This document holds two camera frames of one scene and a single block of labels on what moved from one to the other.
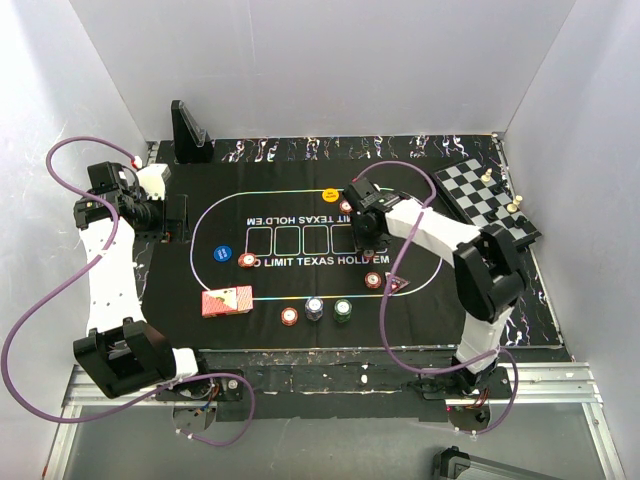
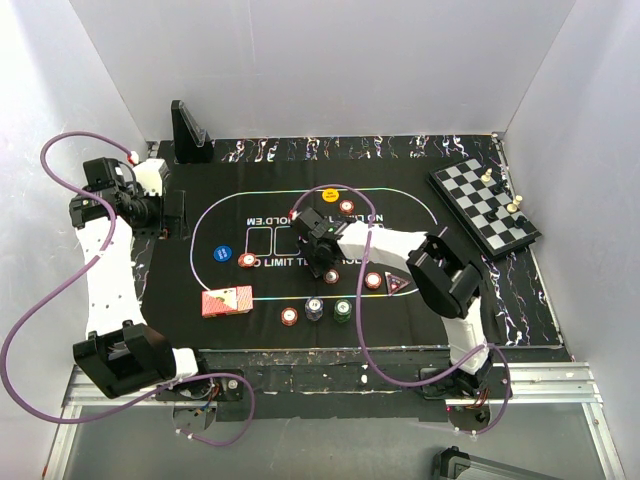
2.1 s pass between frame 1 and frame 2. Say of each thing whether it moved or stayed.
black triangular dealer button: stayed
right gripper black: moved
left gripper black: stayed
